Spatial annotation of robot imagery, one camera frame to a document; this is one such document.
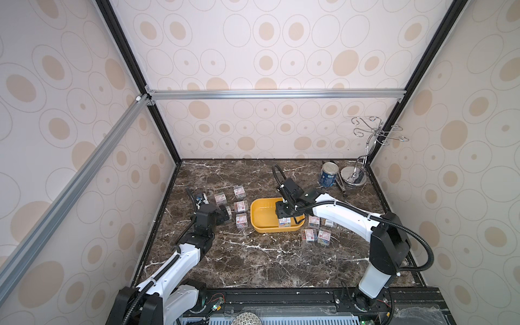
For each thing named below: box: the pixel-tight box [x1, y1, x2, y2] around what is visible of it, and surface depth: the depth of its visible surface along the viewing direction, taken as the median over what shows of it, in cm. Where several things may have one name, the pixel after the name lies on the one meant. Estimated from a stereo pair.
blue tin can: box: [319, 161, 340, 188], surface depth 105 cm
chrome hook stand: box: [341, 116, 410, 187], surface depth 106 cm
